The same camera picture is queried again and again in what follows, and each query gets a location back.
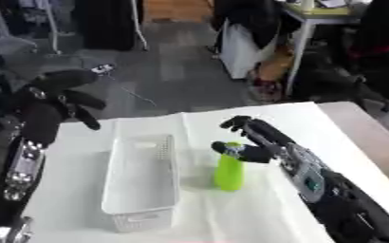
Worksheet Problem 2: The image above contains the white box under desk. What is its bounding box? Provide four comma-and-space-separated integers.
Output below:
217, 20, 271, 80

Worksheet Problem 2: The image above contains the green plastic bottle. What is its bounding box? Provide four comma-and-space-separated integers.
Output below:
213, 141, 247, 192

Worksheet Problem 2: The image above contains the white plastic basket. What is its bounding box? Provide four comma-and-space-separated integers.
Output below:
100, 134, 181, 234

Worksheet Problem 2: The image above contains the white desk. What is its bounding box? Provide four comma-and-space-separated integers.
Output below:
282, 0, 374, 97

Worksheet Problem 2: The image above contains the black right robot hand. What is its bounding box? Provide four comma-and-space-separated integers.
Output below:
209, 115, 298, 164

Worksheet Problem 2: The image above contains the grey chair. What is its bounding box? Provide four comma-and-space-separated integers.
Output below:
0, 0, 39, 56

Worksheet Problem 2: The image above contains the black office chair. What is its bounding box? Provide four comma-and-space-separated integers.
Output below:
292, 0, 389, 112

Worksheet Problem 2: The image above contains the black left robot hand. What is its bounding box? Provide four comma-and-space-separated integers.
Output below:
5, 63, 119, 149

